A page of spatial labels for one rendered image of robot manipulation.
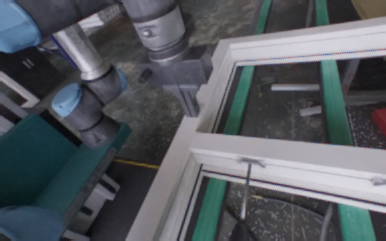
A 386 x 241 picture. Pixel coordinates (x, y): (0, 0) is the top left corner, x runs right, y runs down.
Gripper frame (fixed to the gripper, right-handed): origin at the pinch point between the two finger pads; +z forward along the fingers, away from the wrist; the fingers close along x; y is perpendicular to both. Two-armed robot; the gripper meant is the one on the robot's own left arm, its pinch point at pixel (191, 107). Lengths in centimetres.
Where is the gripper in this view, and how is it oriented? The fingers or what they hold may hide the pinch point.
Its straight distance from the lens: 43.5
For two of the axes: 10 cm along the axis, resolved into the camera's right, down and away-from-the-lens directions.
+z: 2.6, 6.8, 6.8
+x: 9.1, 0.5, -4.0
